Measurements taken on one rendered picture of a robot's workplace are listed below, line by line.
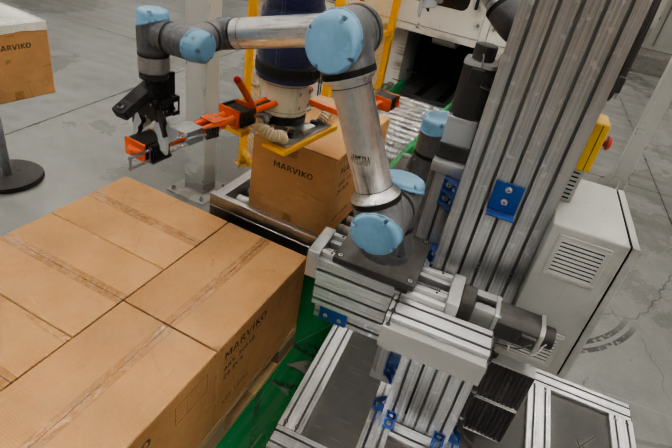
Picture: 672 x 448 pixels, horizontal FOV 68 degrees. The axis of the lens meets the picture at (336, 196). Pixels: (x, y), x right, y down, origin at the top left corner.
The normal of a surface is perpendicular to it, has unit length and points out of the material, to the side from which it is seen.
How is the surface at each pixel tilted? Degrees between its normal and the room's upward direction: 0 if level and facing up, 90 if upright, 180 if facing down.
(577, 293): 90
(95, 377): 0
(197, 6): 90
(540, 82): 90
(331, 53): 83
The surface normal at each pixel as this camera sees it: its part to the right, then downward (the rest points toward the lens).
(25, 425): 0.16, -0.84
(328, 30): -0.41, 0.30
